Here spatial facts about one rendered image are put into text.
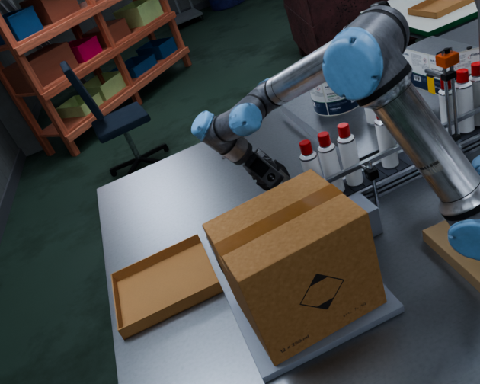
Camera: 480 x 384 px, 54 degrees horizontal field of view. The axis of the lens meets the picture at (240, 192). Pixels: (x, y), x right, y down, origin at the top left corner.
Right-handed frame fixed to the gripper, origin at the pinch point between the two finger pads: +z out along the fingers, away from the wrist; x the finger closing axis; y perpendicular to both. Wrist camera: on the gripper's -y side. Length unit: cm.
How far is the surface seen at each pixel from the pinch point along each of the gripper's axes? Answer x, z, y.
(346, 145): -20.0, 3.4, -2.1
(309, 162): -9.8, -2.7, -2.2
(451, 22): -109, 81, 101
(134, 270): 52, -17, 13
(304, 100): -27, 24, 70
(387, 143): -28.4, 14.7, -1.7
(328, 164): -12.5, 3.0, -1.9
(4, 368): 184, 4, 102
